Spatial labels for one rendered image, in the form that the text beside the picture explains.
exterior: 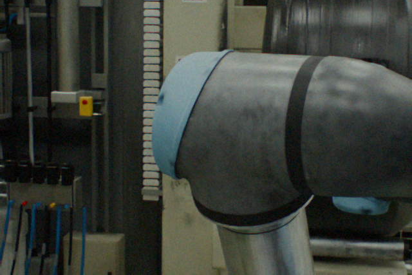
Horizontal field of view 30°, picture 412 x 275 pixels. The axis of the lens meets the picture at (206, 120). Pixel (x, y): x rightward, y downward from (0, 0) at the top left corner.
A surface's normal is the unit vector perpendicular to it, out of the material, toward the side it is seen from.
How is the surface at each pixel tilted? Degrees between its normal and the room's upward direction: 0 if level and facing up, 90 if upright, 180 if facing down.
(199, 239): 90
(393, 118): 71
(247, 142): 101
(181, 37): 90
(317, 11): 53
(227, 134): 91
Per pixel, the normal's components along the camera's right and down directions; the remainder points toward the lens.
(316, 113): -0.41, -0.15
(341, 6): -0.12, -0.51
